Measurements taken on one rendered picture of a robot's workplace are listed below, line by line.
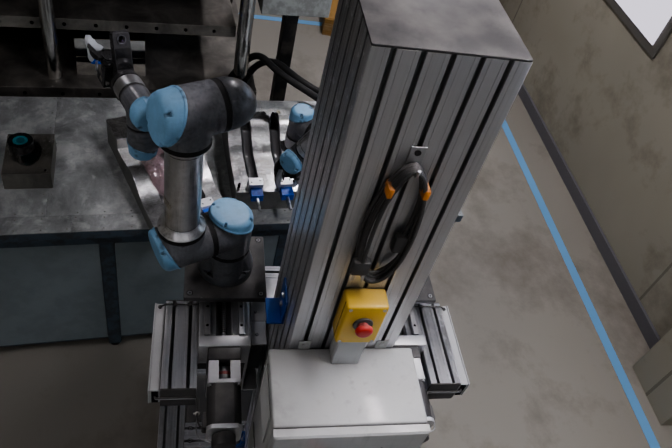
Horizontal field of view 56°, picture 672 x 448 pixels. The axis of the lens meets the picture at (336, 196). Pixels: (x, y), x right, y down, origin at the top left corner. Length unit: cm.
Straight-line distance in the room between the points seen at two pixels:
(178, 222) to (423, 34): 81
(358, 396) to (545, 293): 225
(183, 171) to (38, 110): 134
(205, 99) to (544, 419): 229
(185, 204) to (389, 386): 61
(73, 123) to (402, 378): 165
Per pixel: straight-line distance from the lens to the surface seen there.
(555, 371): 331
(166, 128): 130
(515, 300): 346
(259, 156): 238
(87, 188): 236
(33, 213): 231
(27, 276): 251
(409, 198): 112
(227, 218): 163
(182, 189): 145
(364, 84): 94
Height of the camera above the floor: 248
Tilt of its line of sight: 44 degrees down
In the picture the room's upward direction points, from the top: 16 degrees clockwise
